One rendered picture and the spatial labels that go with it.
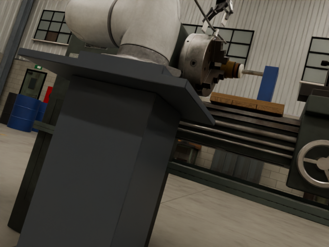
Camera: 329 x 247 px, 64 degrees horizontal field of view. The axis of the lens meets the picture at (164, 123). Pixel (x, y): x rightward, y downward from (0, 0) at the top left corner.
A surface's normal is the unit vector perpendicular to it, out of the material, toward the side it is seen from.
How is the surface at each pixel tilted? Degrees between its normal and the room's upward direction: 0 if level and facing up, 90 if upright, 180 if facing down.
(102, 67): 90
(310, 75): 90
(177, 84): 90
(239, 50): 90
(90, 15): 107
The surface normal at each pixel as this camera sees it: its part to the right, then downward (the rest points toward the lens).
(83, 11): -0.42, -0.03
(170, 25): 0.64, 0.08
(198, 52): -0.36, -0.23
